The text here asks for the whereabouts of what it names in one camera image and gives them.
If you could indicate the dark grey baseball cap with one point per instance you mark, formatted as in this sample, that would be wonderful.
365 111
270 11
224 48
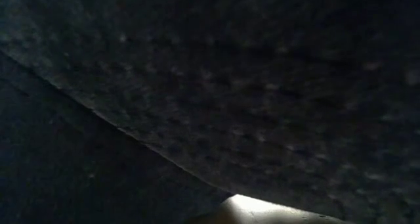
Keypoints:
249 86

